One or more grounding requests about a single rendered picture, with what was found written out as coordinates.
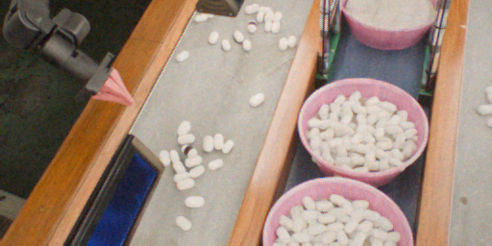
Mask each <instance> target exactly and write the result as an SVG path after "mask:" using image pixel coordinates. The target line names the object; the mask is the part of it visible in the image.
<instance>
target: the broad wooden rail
mask: <svg viewBox="0 0 492 246"><path fill-rule="evenodd" d="M197 1H198V0H152V3H151V4H150V6H148V9H147V10H146V12H145V14H144V15H143V16H142V17H141V19H140V20H139V22H138V23H137V26H135V29H134V31H133V32H132V33H131V36H130V37H129V38H128V41H127V42H126V43H125V44H124V47H123V48H122V50H121V52H120V54H118V56H117V58H116V60H115V61H114V62H113V64H112V66H111V67H113V68H114V69H115V70H116V71H117V73H118V74H119V76H120V78H121V81H122V82H123V84H124V87H125V88H126V89H127V90H128V92H129V94H130V95H131V96H132V98H133V99H134V101H135V102H134V103H133V104H132V105H131V106H128V105H123V104H120V103H117V102H109V101H103V100H96V99H93V98H90V100H89V102H88V104H87V105H86V108H85V109H84V110H83V111H82V114H81V115H80V116H79V119H78V120H77V122H75V126H73V128H72V129H71V132H70V133H69V134H68V136H67V138H66V139H65V140H64V143H63V144H62V145H61V148H60V150H58V152H57V154H56V155H55V156H54V158H53V160H52V161H51V162H50V164H49V166H48V167H47V168H46V171H45V172H44V174H42V177H41V178H40V180H39V181H38V183H37V185H36V186H35V188H34V190H33V191H32V192H31V195H30V196H29V197H28V199H27V201H26V203H24V205H23V207H22V209H21V210H20V211H19V214H18V215H17V216H16V217H15V219H14V221H13V222H12V224H11V226H10V227H9V228H8V231H7V232H6V233H5V235H4V237H3V239H1V241H0V246H62V245H63V243H64V242H65V240H66V238H67V236H68V234H70V230H71V229H72V227H74V223H75V222H76V220H77V218H78V216H79V215H80V213H81V211H82V209H83V208H84V206H85V203H86V202H87V200H88V197H89V196H90V194H91V193H92V190H93V189H94V187H95V186H96V184H97V182H98V181H99V178H100V177H101V175H102V174H103V171H104V170H105V168H106V166H107V164H108V163H110V161H111V157H112V156H113V153H114V152H115V150H116V149H117V147H118V146H119V145H120V143H121V141H122V140H123V139H124V136H125V135H127V134H128V133H129V132H130V130H131V128H132V127H133V125H134V124H135V121H136V119H137V118H138V115H139V113H140V112H141V109H142V108H143V106H144V105H145V102H146V101H147V99H148V98H149V95H150V94H151V92H152V89H153V87H154V86H155V85H156V82H157V80H158V79H159V77H160V74H161V73H162V70H163V69H164V68H165V65H166V64H167V62H168V61H169V58H170V57H171V55H172V54H173V51H174V50H175V48H176V45H177V44H178V43H179V41H180V38H181V36H182V35H183V33H184V31H185V29H186V27H187V25H188V23H189V20H190V19H191V18H192V16H193V14H194V13H195V11H196V3H197Z"/></svg>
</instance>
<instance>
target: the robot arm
mask: <svg viewBox="0 0 492 246"><path fill-rule="evenodd" d="M48 8H49V0H12V2H11V5H10V11H9V12H8V14H6V19H5V22H4V26H3V29H2V32H3V36H4V37H5V39H6V41H7V42H9V43H10V44H11V45H13V46H14V47H15V48H17V49H18V50H19V49H21V50H22V51H23V52H24V53H26V54H27V55H28V53H30V52H31V51H32V50H33V49H34V48H35V47H36V46H37V45H38V50H39V52H38V53H37V54H38V57H40V58H42V59H43V60H45V61H46V62H47V63H50V64H51V65H52V66H54V67H55V68H57V70H60V71H61V73H63V74H65V75H66V76H67V77H68V78H71V80H73V81H75V82H76V83H78V84H79V85H81V86H82V88H81V90H80V91H79V93H78V94H77V95H76V97H75V100H76V101H77V102H79V103H81V102H82V100H83V99H84V97H85V95H86V94H89V96H90V97H91V98H93V99H96V100H103V101H109V102H117V103H120V104H123V105H128V106H131V105H132V104H133V103H134V102H135V101H134V99H133V98H132V96H131V95H130V94H129V92H128V90H127V89H126V88H125V87H124V84H123V82H122V81H121V78H120V76H119V74H118V73H117V71H116V70H115V69H114V68H113V67H111V68H110V69H107V64H108V63H109V62H110V61H111V59H112V58H113V54H111V53H110V52H108V54H107V55H106V56H105V57H104V58H103V59H102V60H101V61H100V62H97V61H95V60H94V59H93V58H92V57H90V56H88V55H87V54H85V53H84V52H82V50H79V48H78V47H79V45H80V44H81V43H82V41H83V39H85V37H86V35H87V34H88V32H89V29H90V27H89V24H88V21H87V19H86V18H85V17H84V16H82V15H80V14H78V13H76V12H72V11H71V10H69V9H67V8H64V9H63V10H62V11H60V13H59V14H58V15H57V16H56V17H54V18H53V20H51V19H50V18H49V10H48ZM39 33H40V34H39ZM37 36H38V37H37ZM45 36H46V37H45ZM36 37H37V38H36ZM34 39H35V40H34ZM41 40H42V42H41V43H40V44H38V43H39V42H40V41H41ZM74 50H75V52H74Z"/></svg>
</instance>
